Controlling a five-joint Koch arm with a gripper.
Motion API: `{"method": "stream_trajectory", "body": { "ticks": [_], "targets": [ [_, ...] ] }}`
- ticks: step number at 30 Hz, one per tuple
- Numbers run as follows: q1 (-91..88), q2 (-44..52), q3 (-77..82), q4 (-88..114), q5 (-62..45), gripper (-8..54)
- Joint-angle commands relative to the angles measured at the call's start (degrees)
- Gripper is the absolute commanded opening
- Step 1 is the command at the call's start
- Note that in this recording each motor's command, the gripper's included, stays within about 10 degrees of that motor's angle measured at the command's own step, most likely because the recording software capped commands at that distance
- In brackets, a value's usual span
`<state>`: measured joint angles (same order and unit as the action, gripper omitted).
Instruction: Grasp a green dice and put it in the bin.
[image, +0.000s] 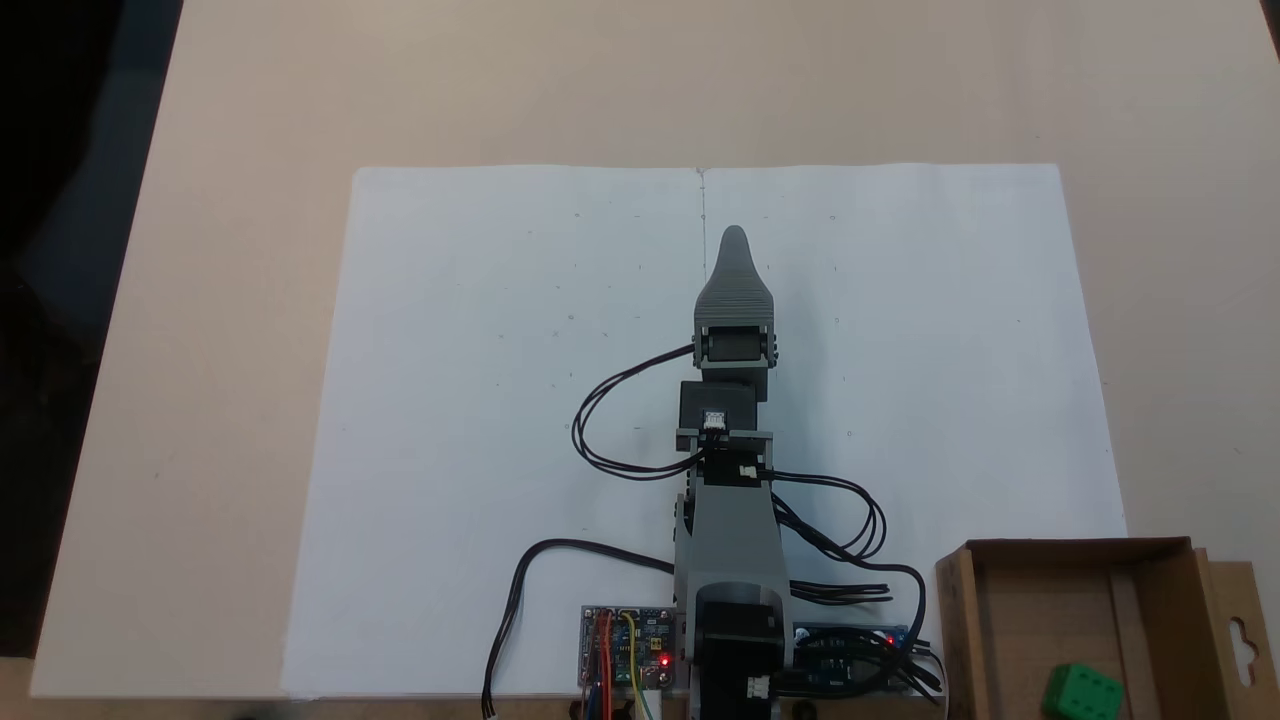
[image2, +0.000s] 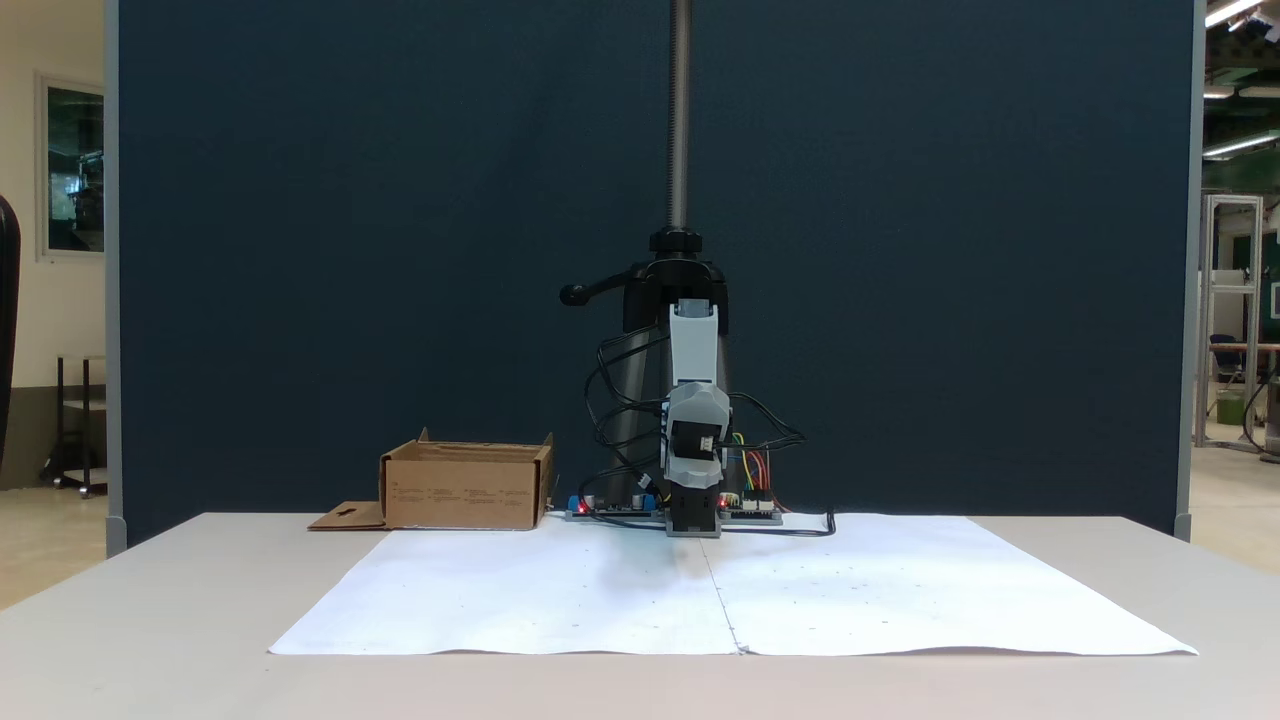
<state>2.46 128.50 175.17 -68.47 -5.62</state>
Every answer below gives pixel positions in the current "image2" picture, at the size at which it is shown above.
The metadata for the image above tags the grey ribbed wide gripper finger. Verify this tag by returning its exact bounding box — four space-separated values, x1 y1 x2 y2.
666 385 732 423

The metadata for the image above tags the black arm servo cable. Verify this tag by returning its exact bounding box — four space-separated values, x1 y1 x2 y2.
580 328 673 501

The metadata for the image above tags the framed wall window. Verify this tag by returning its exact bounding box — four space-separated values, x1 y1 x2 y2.
37 72 107 263

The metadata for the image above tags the black rounded object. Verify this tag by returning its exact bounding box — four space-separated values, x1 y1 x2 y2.
0 195 23 471

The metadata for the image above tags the black shelf cart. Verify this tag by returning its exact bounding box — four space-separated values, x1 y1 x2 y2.
40 355 109 499

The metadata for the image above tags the dark blue partition panel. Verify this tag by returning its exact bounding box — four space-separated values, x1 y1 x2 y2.
105 0 1201 549

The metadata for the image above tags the brown cardboard box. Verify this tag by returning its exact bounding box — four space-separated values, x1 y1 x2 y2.
308 428 556 532

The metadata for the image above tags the aluminium frame rack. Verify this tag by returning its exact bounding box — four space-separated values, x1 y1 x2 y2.
1195 194 1267 451

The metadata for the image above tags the circuit board with jumper wires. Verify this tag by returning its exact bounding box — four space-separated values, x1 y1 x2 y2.
720 492 785 527

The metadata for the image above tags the black gripper servo cable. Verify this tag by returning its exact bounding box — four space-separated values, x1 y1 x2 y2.
728 393 807 453

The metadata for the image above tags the black power cable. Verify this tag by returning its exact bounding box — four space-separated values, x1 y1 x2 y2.
720 510 837 539

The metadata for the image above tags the black tripod with metal pole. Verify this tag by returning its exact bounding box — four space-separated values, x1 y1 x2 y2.
558 0 746 506

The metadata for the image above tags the white paper sheet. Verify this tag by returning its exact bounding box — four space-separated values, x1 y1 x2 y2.
268 513 1199 658

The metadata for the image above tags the blue circuit board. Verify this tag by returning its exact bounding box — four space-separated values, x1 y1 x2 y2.
563 490 669 522

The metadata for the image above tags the grey narrow gripper finger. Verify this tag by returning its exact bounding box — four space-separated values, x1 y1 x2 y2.
666 458 723 491

